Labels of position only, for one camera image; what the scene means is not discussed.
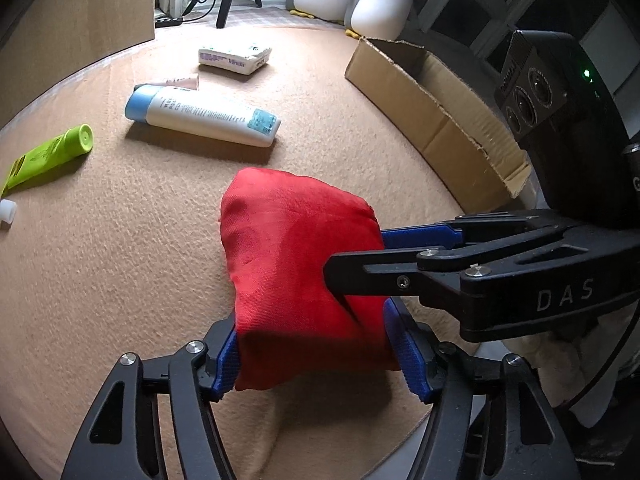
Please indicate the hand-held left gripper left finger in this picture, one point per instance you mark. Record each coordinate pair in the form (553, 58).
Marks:
(225, 365)

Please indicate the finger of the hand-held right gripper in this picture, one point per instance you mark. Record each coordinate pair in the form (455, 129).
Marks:
(420, 237)
(375, 272)

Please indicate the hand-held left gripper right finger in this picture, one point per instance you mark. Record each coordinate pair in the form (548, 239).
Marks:
(407, 360)

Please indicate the red cloth bag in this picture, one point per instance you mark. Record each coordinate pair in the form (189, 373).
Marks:
(290, 260)

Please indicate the cardboard box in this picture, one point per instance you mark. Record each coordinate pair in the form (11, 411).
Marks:
(425, 110)

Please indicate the white bottle with blue cap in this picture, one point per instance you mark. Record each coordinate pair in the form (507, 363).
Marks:
(200, 115)

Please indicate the small white cap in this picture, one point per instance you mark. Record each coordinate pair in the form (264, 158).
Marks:
(6, 212)

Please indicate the small pink bottle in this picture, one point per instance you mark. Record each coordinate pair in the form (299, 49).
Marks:
(180, 81)

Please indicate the green tube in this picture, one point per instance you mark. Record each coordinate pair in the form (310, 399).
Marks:
(45, 152)

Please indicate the small penguin plush toy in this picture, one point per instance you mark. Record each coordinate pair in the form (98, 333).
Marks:
(380, 10)

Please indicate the white tissue pack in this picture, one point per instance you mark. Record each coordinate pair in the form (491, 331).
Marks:
(230, 57)

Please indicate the checkered bed sheet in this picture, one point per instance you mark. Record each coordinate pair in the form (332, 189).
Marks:
(270, 15)

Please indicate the black power strip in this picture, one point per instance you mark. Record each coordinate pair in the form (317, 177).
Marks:
(167, 21)

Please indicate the light wood panel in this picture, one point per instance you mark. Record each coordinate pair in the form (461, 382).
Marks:
(75, 10)

